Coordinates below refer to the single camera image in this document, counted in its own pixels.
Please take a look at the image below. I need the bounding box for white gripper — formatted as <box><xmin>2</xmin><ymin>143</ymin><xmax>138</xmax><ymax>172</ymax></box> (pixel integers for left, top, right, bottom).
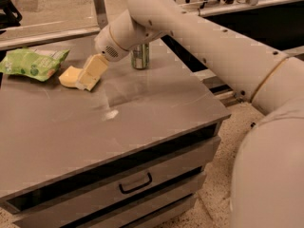
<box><xmin>75</xmin><ymin>26</ymin><xmax>128</xmax><ymax>91</ymax></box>

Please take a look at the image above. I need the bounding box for yellow sponge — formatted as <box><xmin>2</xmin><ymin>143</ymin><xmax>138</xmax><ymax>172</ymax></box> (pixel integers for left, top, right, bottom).
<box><xmin>59</xmin><ymin>66</ymin><xmax>82</xmax><ymax>88</ymax></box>

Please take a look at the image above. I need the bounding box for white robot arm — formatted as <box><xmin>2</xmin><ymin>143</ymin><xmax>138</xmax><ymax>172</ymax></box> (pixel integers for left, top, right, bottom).
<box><xmin>95</xmin><ymin>0</ymin><xmax>304</xmax><ymax>228</ymax></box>

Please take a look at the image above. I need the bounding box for green rice chip bag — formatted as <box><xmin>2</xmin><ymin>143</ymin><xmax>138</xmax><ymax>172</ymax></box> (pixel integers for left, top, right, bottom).
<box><xmin>0</xmin><ymin>47</ymin><xmax>69</xmax><ymax>82</ymax></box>

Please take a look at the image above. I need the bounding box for green soda can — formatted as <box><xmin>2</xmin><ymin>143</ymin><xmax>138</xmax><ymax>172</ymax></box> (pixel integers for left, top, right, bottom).
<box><xmin>131</xmin><ymin>44</ymin><xmax>149</xmax><ymax>70</ymax></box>

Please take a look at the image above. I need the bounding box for grey drawer cabinet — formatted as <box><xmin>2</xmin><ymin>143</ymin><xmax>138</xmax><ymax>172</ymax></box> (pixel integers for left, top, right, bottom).
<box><xmin>0</xmin><ymin>40</ymin><xmax>229</xmax><ymax>228</ymax></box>

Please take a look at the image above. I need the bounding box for metal railing post left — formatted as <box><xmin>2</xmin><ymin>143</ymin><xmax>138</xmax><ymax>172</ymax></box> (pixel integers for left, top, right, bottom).
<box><xmin>93</xmin><ymin>0</ymin><xmax>108</xmax><ymax>29</ymax></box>

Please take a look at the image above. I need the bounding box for black drawer handle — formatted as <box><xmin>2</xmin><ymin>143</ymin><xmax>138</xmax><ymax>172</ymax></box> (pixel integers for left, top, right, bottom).
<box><xmin>119</xmin><ymin>172</ymin><xmax>153</xmax><ymax>195</ymax></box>

